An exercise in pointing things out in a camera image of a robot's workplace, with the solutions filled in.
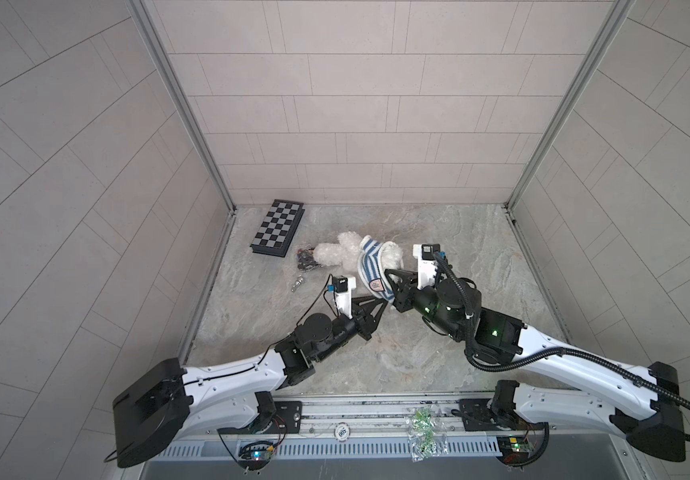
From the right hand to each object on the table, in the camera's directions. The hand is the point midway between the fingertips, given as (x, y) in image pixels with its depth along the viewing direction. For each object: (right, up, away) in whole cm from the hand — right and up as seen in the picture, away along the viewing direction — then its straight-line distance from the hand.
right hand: (381, 276), depth 64 cm
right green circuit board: (+31, -40, +4) cm, 51 cm away
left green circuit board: (-28, -39, 0) cm, 48 cm away
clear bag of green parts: (+11, -38, +5) cm, 40 cm away
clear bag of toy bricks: (-22, 0, +32) cm, 39 cm away
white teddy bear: (-9, +4, +11) cm, 15 cm away
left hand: (+3, -7, +3) cm, 8 cm away
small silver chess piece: (-25, -7, +32) cm, 41 cm away
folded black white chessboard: (-34, +11, +41) cm, 54 cm away
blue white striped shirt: (-1, +4, +1) cm, 4 cm away
